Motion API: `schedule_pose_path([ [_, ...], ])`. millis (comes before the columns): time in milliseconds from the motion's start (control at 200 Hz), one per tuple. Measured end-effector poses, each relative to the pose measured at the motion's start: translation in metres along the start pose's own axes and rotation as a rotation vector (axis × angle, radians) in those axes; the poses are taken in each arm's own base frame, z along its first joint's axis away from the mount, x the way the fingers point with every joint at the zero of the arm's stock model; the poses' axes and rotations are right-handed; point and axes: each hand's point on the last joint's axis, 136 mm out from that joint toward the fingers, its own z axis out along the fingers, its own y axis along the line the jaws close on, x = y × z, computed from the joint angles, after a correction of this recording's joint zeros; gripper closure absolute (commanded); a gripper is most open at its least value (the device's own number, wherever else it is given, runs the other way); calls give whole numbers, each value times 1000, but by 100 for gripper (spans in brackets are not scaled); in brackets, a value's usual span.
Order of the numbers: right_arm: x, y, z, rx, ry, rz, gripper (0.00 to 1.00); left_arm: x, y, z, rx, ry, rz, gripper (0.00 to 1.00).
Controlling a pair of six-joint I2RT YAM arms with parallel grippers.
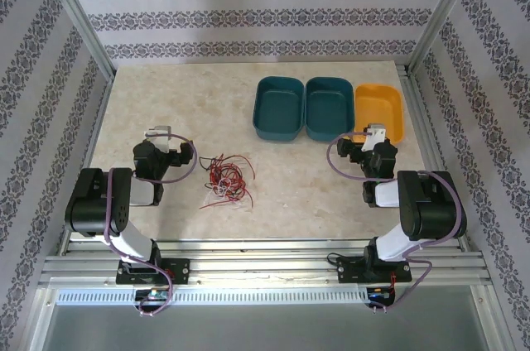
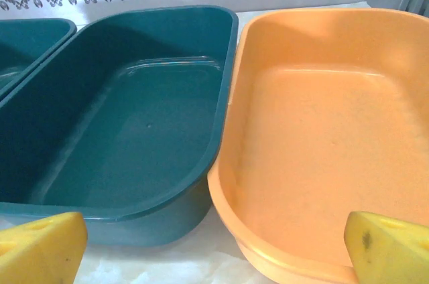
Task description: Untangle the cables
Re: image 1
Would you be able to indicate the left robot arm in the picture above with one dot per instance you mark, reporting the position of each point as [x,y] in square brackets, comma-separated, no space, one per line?
[89,202]

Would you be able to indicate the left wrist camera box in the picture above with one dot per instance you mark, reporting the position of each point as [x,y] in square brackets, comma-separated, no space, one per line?
[162,142]

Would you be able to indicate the aluminium rail beam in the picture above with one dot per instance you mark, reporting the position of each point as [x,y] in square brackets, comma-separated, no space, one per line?
[269,268]

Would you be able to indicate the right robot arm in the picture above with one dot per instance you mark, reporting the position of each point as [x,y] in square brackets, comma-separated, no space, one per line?
[435,206]

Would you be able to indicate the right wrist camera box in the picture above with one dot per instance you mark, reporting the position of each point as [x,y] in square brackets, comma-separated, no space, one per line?
[374,136]

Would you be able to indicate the aluminium frame post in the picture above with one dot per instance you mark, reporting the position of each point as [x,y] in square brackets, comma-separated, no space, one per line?
[443,11]
[78,24]

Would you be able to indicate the aluminium side rail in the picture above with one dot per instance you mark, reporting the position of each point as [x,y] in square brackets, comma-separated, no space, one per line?
[89,160]
[426,119]

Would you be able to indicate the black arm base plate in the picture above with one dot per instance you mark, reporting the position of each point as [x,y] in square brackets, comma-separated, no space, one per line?
[180,270]
[350,270]

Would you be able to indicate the teal plastic bin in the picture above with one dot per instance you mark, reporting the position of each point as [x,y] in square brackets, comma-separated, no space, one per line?
[277,109]
[327,109]

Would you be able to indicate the orange plastic bin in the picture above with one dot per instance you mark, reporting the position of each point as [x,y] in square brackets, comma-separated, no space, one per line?
[379,107]

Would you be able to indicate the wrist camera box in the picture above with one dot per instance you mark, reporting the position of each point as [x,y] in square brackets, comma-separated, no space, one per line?
[162,142]
[374,136]

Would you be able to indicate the small circuit board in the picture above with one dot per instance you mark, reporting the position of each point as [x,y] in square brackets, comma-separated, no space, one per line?
[379,294]
[155,294]

